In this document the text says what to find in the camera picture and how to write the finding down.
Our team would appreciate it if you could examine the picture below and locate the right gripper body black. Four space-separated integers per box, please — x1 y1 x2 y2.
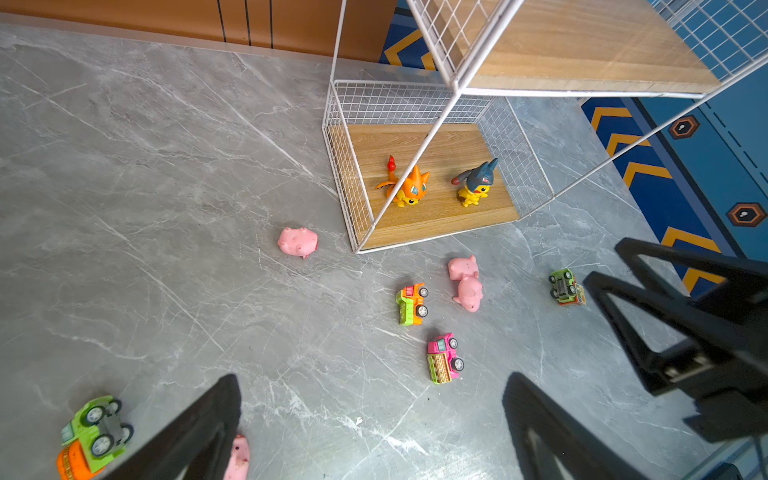
683 340 767 443

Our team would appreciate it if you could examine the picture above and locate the green toy car right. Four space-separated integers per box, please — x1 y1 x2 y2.
549 268 586 306

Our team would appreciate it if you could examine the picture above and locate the orange pikachu figure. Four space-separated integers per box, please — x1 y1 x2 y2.
376 156 430 208

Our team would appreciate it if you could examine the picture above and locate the grey hooded pikachu figure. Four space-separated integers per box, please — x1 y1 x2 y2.
451 158 499 207

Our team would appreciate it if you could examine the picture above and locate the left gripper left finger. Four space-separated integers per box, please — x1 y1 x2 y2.
107 373 241 479

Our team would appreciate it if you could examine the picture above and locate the pink pig near shelf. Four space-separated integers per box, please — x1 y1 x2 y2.
277 227 319 259

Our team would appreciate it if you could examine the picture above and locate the white wire wooden shelf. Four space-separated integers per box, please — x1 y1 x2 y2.
322 1 767 253

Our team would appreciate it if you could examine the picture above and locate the pink pig toy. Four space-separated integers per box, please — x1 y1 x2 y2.
448 255 479 281
223 435 250 480
453 275 483 313

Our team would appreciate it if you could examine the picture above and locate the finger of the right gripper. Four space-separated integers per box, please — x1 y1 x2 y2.
615 238 767 312
585 273 767 396

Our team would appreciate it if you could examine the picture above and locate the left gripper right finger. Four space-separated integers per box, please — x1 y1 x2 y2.
502 372 645 479

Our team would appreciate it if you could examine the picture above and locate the pink toy truck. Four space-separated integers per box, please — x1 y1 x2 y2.
427 333 465 385

